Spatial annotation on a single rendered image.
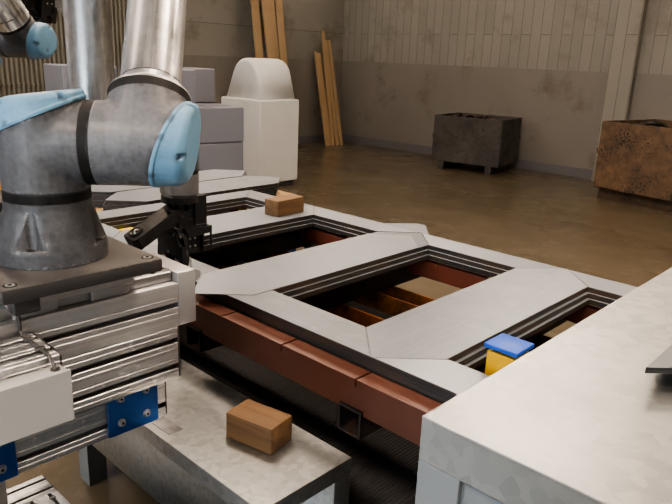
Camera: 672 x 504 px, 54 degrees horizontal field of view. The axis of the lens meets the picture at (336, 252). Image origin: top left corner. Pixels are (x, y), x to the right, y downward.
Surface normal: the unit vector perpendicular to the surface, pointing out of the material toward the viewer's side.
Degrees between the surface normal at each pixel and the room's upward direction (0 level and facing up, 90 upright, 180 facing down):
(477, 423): 0
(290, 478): 0
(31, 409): 90
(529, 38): 90
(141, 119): 54
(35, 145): 90
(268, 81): 80
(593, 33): 90
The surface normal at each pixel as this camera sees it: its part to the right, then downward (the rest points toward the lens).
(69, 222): 0.67, -0.07
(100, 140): 0.10, 0.11
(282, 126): 0.75, 0.22
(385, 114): -0.70, 0.18
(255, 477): 0.04, -0.96
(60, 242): 0.50, -0.04
